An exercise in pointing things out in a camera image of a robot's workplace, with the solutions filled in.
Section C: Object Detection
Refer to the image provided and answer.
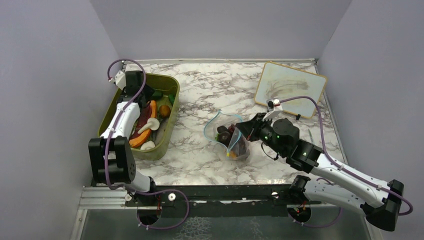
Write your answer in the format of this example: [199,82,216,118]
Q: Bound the red toy meat slice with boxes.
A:
[129,105,152,140]

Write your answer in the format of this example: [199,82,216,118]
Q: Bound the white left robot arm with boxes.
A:
[88,70,157,206]

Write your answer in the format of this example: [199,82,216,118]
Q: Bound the white toy mushroom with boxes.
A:
[137,117,160,134]

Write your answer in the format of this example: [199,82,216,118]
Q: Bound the green toy cucumber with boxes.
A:
[150,90,164,101]

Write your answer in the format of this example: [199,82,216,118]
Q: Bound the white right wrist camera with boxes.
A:
[263,98,283,121]

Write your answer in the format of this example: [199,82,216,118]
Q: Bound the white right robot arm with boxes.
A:
[235,113,404,232]

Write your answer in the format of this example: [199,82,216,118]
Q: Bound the olive green plastic bin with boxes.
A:
[95,73,180,161]

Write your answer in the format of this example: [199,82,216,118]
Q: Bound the clear zip top bag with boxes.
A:
[203,111,250,161]

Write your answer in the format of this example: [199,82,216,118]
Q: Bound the small orange toy fruit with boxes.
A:
[159,105,171,119]

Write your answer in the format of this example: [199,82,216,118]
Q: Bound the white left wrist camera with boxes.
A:
[108,70,127,90]

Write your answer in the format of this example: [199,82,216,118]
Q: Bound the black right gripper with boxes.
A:
[236,112,287,157]

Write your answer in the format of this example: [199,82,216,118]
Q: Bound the red toy grapes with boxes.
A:
[228,124,236,133]

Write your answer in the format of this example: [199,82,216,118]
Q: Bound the aluminium frame rail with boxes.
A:
[70,187,137,240]

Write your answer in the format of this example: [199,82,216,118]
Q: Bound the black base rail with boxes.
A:
[125,180,315,219]

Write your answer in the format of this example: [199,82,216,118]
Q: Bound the yellow framed whiteboard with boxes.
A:
[254,62,328,106]

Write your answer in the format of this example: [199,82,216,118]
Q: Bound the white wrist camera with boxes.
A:
[108,70,127,90]
[263,98,283,121]

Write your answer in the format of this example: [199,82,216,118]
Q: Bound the small green toy pepper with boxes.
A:
[168,94,176,106]

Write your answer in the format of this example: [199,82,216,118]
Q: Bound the orange toy pumpkin slice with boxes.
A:
[129,100,158,148]

